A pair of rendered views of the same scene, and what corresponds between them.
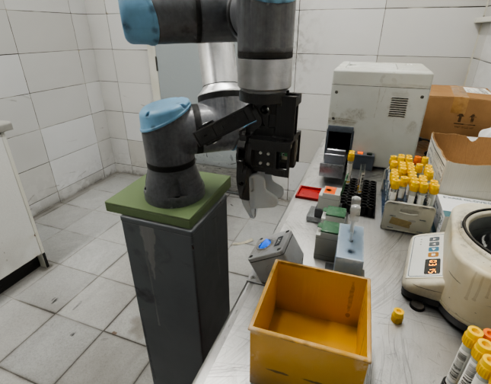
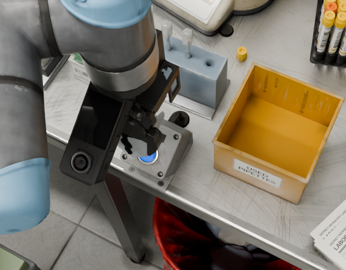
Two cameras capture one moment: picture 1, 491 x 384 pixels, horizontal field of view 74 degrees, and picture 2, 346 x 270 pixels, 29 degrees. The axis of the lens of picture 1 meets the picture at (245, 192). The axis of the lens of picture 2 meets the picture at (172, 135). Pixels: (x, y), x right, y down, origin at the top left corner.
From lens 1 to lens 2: 0.68 m
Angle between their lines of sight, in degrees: 60
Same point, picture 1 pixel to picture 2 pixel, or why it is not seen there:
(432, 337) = (263, 37)
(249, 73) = (146, 70)
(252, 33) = (144, 41)
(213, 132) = (111, 153)
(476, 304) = not seen: outside the picture
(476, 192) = not seen: outside the picture
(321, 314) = (236, 121)
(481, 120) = not seen: outside the picture
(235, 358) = (271, 215)
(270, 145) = (167, 88)
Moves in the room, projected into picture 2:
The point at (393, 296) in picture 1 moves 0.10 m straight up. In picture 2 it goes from (210, 45) to (210, 8)
